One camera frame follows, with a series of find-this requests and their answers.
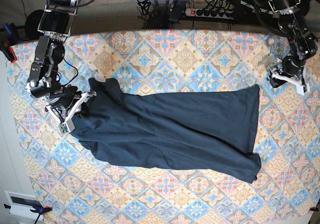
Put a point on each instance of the blue orange clamp top-left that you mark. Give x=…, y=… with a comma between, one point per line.
x=6, y=46

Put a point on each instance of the orange clamp bottom-right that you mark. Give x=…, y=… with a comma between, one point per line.
x=314, y=209

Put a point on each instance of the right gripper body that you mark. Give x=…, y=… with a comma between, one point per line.
x=66, y=102

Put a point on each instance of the black round object top-right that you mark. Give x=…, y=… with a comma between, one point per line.
x=304, y=7

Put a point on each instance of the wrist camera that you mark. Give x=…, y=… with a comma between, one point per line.
x=66, y=127
x=303, y=88

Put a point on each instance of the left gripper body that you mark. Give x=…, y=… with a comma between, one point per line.
x=290, y=69

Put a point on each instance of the dark navy t-shirt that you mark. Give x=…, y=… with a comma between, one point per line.
x=177, y=131

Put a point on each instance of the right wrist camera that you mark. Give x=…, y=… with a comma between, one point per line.
x=66, y=127

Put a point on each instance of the patterned colourful tablecloth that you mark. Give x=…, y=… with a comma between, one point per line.
x=80, y=189

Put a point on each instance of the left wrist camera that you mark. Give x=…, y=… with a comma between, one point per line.
x=303, y=88

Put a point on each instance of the white wall vent panel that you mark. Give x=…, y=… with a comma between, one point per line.
x=21, y=199

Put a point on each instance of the white power strip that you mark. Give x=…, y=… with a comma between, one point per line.
x=210, y=13

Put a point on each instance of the blue orange clamp bottom-left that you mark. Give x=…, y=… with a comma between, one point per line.
x=40, y=209

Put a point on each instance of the black round stool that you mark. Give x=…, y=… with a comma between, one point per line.
x=32, y=23

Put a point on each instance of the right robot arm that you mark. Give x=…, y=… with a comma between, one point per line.
x=44, y=81

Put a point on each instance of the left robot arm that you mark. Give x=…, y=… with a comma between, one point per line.
x=291, y=25

